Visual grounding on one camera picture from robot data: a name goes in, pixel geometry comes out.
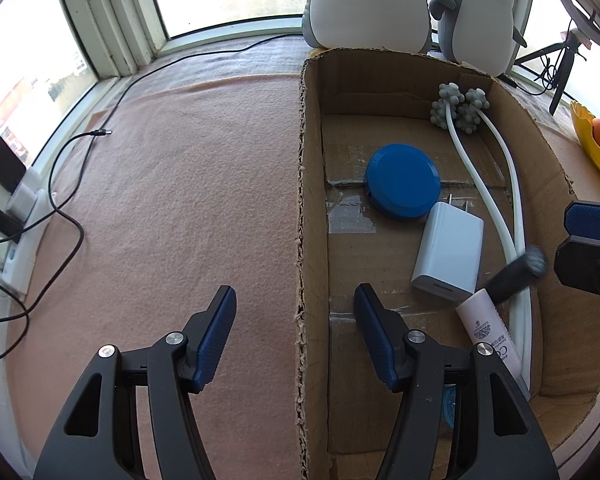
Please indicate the cardboard box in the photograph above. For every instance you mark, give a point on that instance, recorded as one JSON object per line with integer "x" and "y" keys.
{"x": 310, "y": 210}

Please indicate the small black plug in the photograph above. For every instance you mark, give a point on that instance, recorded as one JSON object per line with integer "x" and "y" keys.
{"x": 7, "y": 224}

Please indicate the large penguin plush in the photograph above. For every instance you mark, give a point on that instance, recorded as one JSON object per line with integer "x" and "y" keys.
{"x": 370, "y": 0}

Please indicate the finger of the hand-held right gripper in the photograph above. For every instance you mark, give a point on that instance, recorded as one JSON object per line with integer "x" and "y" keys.
{"x": 595, "y": 221}
{"x": 585, "y": 260}

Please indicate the white cream tube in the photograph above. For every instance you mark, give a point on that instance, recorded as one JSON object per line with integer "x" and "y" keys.
{"x": 485, "y": 325}

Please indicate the small penguin plush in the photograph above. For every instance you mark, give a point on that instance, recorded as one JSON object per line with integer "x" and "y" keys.
{"x": 480, "y": 20}

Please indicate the black tripod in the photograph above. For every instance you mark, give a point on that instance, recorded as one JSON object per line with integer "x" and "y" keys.
{"x": 565, "y": 70}

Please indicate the white charger adapter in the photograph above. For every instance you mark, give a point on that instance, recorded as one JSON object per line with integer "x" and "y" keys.
{"x": 447, "y": 250}

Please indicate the white neck massager grey balls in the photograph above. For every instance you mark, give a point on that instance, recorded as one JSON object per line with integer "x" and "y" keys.
{"x": 452, "y": 94}

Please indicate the white window frame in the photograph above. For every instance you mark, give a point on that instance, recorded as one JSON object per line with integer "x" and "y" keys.
{"x": 105, "y": 20}

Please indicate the blue round lid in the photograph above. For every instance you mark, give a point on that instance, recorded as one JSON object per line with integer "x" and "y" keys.
{"x": 402, "y": 180}

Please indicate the black charger brick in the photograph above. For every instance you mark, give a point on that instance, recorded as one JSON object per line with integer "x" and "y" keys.
{"x": 2, "y": 162}

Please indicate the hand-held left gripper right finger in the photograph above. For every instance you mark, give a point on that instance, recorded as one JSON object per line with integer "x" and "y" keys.
{"x": 375, "y": 340}

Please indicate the beige quilted mat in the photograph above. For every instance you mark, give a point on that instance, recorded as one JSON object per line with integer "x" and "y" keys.
{"x": 205, "y": 70}

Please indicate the yellow fruit bowl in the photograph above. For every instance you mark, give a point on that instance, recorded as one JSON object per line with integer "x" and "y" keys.
{"x": 592, "y": 152}

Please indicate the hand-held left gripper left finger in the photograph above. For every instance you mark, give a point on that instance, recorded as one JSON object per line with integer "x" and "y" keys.
{"x": 215, "y": 340}

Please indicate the white power strip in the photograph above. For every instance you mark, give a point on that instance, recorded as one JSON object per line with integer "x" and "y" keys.
{"x": 22, "y": 255}

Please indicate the pink felt blanket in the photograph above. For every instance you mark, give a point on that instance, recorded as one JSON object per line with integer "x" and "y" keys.
{"x": 180, "y": 210}

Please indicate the white plug-in charger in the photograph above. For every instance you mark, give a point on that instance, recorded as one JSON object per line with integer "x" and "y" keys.
{"x": 22, "y": 197}

